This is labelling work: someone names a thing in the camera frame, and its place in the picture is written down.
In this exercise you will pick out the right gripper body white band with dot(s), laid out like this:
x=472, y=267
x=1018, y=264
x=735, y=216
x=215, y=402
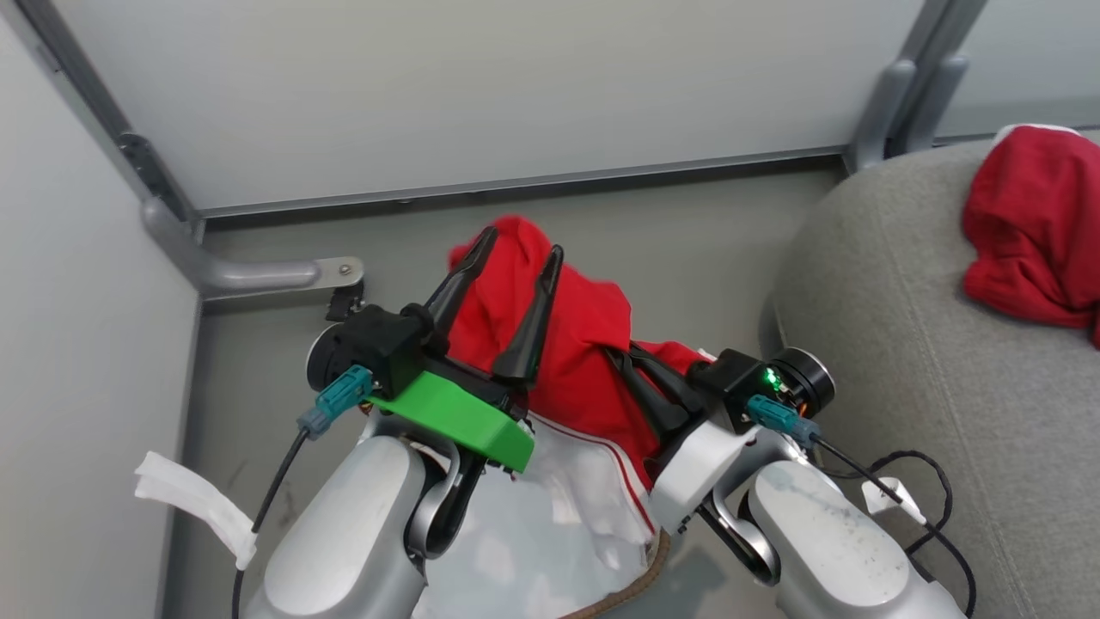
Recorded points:
x=700, y=468

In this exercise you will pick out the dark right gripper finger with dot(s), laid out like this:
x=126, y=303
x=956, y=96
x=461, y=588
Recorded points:
x=657, y=408
x=679, y=378

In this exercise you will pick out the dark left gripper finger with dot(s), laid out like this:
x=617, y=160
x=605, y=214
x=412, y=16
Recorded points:
x=533, y=331
x=460, y=288

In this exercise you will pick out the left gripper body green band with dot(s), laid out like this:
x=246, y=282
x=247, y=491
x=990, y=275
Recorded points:
x=464, y=421

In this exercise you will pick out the red jersey with white lettering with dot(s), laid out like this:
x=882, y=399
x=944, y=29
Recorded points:
x=576, y=344

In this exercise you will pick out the red jersey with white cuff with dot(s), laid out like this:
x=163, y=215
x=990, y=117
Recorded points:
x=1031, y=232

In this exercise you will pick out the grey fabric sofa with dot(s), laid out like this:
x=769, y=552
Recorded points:
x=902, y=327

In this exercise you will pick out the black caster wheel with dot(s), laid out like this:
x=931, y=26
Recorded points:
x=345, y=303

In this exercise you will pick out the white laundry basket brown rim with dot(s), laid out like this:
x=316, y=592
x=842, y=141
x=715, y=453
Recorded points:
x=640, y=572

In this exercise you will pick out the white garment with red stripe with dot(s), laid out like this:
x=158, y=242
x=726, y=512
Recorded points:
x=550, y=533

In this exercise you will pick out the grey partition foot bar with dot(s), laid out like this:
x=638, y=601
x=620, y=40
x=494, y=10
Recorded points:
x=249, y=275

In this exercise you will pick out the grey partition foot stub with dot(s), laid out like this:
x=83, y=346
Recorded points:
x=881, y=112
x=937, y=103

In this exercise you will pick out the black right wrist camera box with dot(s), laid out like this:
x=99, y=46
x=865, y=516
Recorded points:
x=730, y=378

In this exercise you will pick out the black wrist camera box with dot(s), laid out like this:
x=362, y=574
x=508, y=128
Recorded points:
x=730, y=378
x=378, y=340

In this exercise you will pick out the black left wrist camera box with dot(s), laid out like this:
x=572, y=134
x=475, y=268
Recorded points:
x=378, y=340

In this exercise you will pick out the grey partition bottom rail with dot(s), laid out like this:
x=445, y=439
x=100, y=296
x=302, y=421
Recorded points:
x=516, y=182

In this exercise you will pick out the grey partition corner post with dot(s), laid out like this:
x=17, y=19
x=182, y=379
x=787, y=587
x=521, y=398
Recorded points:
x=94, y=112

